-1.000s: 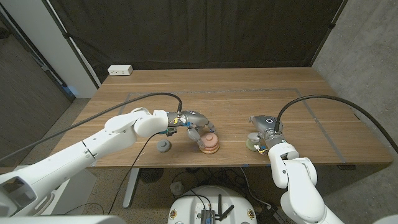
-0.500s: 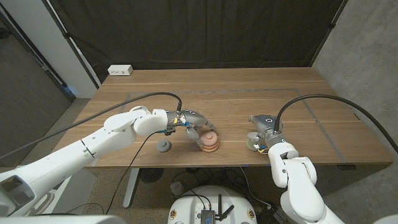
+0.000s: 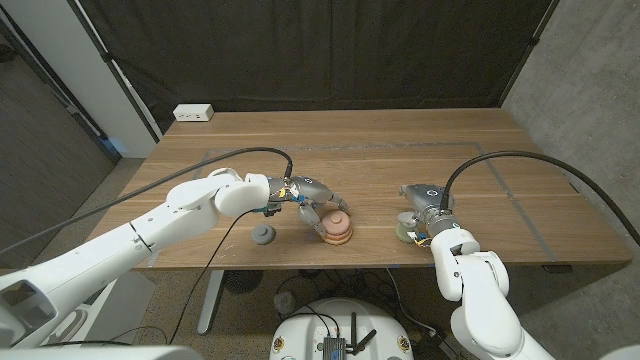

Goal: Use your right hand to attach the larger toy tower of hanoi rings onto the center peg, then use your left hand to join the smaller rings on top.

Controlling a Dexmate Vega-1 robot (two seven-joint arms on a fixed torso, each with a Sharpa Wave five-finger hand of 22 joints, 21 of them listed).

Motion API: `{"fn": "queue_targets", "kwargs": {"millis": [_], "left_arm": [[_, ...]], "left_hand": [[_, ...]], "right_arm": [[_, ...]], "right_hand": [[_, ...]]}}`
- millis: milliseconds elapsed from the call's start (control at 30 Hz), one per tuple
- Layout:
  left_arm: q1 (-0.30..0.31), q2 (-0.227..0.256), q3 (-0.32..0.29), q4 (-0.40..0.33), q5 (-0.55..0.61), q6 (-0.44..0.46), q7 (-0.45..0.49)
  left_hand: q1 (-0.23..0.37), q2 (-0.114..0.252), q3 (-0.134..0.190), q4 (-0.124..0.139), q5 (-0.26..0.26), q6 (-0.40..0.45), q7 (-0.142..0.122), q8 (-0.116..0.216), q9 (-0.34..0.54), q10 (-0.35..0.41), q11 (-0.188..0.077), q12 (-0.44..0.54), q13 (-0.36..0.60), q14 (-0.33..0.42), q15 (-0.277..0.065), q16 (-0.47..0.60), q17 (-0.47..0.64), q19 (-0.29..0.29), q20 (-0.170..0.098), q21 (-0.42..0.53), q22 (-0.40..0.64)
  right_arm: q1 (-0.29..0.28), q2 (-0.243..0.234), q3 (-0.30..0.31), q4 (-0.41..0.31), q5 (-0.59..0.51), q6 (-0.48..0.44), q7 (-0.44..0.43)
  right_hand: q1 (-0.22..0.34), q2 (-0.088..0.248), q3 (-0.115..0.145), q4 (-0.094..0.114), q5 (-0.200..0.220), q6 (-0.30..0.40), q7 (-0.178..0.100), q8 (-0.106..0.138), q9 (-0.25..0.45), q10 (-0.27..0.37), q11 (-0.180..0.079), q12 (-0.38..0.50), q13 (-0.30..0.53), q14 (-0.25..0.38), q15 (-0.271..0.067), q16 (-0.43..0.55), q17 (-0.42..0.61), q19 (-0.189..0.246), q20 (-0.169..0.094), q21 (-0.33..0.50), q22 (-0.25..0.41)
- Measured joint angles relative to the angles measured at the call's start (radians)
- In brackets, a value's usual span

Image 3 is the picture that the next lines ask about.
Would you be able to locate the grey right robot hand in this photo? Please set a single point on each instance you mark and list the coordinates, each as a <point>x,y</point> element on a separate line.
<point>427,197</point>

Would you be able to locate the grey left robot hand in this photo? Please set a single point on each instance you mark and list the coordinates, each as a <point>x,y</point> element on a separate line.
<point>307,190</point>

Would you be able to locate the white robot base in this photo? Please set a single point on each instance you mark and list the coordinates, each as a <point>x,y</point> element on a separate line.
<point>300,335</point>

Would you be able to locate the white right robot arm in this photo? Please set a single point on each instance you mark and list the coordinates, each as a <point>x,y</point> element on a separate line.
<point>480,295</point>

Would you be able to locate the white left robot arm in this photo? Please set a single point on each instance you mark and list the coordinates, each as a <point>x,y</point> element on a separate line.
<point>125,250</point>

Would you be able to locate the round black fan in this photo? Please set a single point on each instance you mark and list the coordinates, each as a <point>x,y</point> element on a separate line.
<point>242,281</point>

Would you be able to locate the grey round floor object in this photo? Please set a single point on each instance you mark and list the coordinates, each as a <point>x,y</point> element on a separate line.
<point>285,302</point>

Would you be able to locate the white power strip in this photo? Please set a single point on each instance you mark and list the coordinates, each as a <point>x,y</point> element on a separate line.
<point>193,112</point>

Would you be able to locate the black backdrop curtain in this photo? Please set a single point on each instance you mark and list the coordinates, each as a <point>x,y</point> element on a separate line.
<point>320,50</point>

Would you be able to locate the black power adapter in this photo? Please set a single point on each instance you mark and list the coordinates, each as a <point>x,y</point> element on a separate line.
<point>430,346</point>

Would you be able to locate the radio module with antennas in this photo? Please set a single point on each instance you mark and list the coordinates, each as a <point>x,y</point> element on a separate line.
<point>334,347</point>

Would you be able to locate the black backdrop stand pole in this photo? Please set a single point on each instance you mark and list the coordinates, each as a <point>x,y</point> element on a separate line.
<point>535,40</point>
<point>106,56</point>

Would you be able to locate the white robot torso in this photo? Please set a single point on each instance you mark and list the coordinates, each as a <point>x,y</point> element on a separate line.
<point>100,353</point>

